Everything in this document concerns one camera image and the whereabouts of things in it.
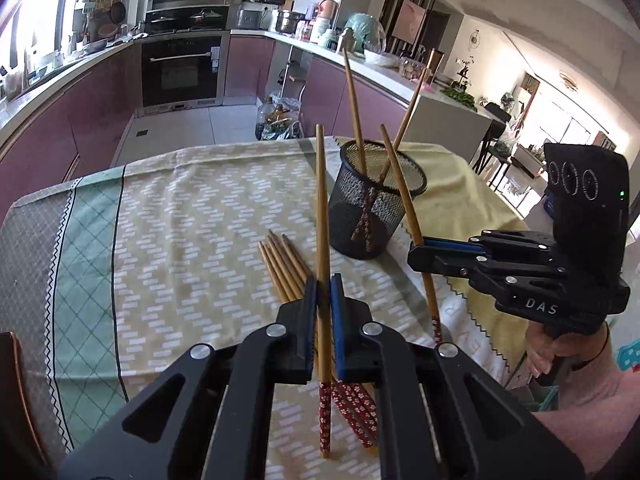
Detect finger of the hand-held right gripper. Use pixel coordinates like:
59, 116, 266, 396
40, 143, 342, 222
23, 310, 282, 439
422, 231, 557, 257
407, 242, 569, 302

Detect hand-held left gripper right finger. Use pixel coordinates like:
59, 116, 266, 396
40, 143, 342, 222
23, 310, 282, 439
329, 274, 586, 480

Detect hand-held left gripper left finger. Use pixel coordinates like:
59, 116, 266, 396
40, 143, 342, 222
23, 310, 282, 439
59, 277, 319, 480

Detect black mesh utensil holder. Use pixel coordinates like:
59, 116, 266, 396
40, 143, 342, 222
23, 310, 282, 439
327, 139, 429, 261

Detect person's right forearm pink sleeve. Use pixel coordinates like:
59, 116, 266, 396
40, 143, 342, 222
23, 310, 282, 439
507, 327, 640, 477

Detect person's right hand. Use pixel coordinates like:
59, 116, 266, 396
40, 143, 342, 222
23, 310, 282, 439
526, 321, 608, 379

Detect low living room cabinet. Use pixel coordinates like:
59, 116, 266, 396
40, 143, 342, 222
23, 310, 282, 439
515, 142, 547, 179

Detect white counter island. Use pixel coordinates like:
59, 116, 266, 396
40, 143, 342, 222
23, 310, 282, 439
414, 87, 502, 162

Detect black dining chair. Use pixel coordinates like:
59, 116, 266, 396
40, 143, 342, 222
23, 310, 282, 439
472, 102, 514, 187

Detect black wristband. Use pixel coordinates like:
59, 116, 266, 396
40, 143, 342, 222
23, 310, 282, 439
572, 321, 611, 362

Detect green leafy vegetables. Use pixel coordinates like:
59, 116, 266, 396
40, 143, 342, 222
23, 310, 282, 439
440, 87, 479, 112

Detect teal patterned cushion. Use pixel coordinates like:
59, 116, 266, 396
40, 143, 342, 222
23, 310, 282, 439
616, 342, 640, 384

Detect patterned beige green tablecloth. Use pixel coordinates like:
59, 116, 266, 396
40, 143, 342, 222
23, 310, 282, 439
0, 135, 501, 480

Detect potted plant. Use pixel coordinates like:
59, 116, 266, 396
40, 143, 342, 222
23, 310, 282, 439
452, 60, 474, 92

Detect copper canister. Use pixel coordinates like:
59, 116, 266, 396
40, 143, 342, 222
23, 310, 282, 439
427, 49, 445, 84

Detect glass spice jar set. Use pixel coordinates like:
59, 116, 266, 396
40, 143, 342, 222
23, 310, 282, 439
400, 57, 427, 82

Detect cooking oil bottle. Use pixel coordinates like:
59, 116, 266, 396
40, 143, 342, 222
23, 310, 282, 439
255, 97, 277, 141

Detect clear plastic bag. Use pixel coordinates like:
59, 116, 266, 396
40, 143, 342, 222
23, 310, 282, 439
260, 92, 307, 141

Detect folding step stool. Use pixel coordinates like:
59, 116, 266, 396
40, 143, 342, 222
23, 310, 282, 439
276, 60, 309, 102

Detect green dome food cover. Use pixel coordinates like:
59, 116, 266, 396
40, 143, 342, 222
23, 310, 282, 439
345, 12, 387, 56

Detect black built-in oven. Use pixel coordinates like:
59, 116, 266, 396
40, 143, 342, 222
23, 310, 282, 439
140, 35, 224, 109

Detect stainless steel pot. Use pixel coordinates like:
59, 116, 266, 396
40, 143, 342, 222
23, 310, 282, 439
275, 10, 306, 34

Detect steel countertop appliance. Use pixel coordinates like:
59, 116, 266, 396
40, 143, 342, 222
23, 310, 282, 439
236, 7, 264, 30

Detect purple kitchen cabinets long run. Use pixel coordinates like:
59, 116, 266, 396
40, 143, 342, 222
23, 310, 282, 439
0, 42, 143, 223

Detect dark wooden chair back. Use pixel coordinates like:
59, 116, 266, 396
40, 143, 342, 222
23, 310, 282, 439
0, 331, 51, 472

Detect black integrated stove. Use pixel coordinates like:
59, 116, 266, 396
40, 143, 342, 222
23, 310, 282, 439
145, 0, 236, 36

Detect pink wall picture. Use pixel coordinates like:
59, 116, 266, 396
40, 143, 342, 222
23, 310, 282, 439
392, 0, 429, 46

